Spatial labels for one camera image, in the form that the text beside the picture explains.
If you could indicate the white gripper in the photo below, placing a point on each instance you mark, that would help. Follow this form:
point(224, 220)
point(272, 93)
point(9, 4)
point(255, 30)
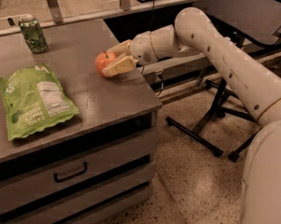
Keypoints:
point(141, 49)

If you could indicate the red apple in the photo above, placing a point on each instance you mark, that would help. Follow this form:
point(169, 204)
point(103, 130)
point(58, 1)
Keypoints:
point(103, 60)

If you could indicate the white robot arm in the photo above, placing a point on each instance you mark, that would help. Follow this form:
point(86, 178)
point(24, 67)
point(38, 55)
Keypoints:
point(261, 182)

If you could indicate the green soda can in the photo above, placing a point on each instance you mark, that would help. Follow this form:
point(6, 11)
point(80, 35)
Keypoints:
point(33, 34)

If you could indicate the green snack bag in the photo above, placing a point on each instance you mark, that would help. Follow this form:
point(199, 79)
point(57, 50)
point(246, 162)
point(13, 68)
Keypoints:
point(34, 100)

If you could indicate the grey drawer cabinet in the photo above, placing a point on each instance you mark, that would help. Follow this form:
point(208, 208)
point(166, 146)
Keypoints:
point(114, 132)

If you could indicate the black laptop stand table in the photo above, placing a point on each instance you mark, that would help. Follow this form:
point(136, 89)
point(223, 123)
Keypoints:
point(255, 13)

